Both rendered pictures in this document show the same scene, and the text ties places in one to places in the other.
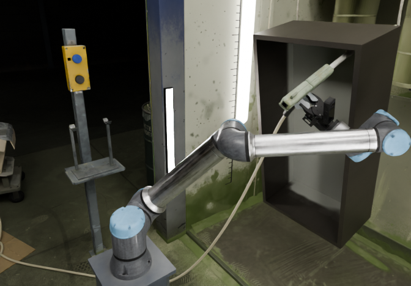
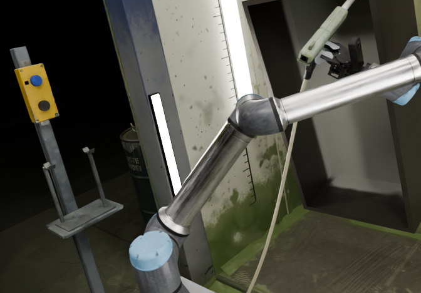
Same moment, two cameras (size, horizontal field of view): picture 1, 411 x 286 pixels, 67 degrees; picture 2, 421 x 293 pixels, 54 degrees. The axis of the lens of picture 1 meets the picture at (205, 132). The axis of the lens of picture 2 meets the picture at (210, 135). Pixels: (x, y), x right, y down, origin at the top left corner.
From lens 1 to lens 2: 0.25 m
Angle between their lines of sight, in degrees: 6
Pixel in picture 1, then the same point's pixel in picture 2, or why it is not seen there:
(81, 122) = (55, 161)
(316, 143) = (354, 87)
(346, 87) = (365, 37)
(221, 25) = (198, 8)
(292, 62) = (294, 28)
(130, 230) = (158, 256)
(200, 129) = (202, 139)
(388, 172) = not seen: outside the picture
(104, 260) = not seen: outside the picture
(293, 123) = not seen: hidden behind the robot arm
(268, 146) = (300, 105)
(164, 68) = (144, 71)
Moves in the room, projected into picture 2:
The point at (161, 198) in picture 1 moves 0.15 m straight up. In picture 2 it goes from (185, 214) to (176, 177)
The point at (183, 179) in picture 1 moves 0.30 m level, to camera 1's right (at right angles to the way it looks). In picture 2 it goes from (206, 181) to (287, 162)
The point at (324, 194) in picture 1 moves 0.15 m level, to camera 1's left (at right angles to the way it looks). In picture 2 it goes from (374, 179) to (349, 185)
